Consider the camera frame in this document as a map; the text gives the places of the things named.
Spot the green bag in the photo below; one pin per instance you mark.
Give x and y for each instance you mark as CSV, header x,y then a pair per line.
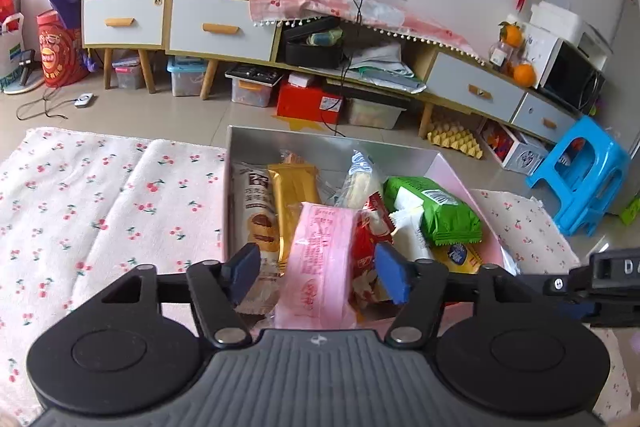
x,y
631,209

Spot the cream snack packet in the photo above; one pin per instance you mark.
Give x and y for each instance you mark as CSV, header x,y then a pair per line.
x,y
412,237

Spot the gold snack packet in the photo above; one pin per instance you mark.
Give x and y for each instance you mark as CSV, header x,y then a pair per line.
x,y
292,202

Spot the silver refrigerator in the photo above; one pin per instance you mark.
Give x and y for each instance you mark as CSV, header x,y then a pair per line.
x,y
632,47

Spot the white cabinet drawer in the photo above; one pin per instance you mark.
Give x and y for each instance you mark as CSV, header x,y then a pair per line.
x,y
475,77
220,47
125,14
542,114

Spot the flat white box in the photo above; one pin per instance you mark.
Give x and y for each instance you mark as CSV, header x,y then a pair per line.
x,y
301,80

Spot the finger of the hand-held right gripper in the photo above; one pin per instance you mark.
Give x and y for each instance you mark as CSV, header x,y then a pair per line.
x,y
610,313
565,287

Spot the microwave oven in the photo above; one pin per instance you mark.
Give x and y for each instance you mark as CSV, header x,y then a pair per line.
x,y
570,77

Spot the blue plastic stool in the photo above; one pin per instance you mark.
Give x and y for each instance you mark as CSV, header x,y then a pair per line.
x,y
595,152

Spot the long white bread packet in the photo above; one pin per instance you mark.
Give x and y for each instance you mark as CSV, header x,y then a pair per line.
x,y
360,187

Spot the small clear storage bin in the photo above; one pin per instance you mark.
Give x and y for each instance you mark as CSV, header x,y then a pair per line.
x,y
127,74

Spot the white foam box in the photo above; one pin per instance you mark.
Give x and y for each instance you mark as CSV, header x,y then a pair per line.
x,y
555,19

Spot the pale cookie print packet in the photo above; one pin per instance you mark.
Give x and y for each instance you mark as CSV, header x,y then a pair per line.
x,y
252,207

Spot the white floor adapter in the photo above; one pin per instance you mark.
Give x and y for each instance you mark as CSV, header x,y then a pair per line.
x,y
85,100

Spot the yellow snack packet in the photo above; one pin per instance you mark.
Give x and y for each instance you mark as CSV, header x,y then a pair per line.
x,y
457,257

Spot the white red shopping bag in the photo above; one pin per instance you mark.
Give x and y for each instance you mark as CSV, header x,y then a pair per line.
x,y
11,52

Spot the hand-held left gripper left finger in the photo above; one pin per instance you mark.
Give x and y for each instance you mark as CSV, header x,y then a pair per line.
x,y
242,274

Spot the black white floor stand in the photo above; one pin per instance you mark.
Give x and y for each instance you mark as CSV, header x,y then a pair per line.
x,y
25,67

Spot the green snack packet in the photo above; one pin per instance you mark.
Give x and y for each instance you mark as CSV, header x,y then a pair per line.
x,y
435,212

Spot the red cardboard box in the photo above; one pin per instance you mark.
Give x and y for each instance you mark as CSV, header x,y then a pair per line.
x,y
305,104

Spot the printed white cardboard box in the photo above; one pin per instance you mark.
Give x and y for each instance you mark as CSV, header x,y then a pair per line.
x,y
525,157

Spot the pink cardboard box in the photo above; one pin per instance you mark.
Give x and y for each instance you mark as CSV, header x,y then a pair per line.
x,y
325,147

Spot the folded pale fabric pile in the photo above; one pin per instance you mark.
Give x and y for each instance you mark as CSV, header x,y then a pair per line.
x,y
380,62

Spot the yellow egg tray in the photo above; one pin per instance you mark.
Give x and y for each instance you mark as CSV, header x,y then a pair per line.
x,y
452,139

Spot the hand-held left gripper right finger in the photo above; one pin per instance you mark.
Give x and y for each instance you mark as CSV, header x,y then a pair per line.
x,y
395,274

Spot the small clear jar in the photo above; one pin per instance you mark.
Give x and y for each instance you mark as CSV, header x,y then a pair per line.
x,y
499,54

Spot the blue lid storage bin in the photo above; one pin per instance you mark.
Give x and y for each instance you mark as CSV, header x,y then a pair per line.
x,y
186,79

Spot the black bag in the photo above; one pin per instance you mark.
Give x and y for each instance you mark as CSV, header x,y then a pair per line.
x,y
312,54

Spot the orange fruit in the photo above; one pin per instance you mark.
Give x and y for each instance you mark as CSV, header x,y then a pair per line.
x,y
524,75
512,36

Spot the red cartoon print bag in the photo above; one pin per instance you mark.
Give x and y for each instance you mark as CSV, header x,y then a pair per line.
x,y
57,52

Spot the pink wafer packet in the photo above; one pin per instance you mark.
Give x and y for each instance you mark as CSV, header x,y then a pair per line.
x,y
320,257

